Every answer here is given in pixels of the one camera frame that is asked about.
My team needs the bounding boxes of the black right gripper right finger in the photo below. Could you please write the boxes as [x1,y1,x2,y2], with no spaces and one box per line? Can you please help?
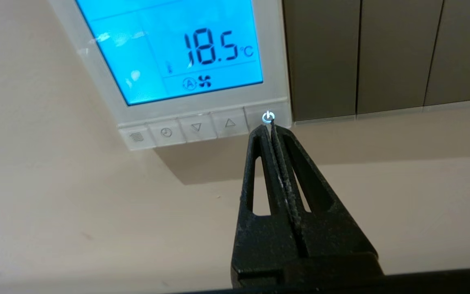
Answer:
[272,118,378,260]

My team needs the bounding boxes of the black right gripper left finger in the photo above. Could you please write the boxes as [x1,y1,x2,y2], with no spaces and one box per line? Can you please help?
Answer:
[232,126,304,272]

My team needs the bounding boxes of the white wall thermostat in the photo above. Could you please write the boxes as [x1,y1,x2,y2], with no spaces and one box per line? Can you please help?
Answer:
[47,0,293,151]

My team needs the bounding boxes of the grey triple rocker wall switch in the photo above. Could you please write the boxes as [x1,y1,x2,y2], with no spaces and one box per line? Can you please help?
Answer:
[282,0,470,125]

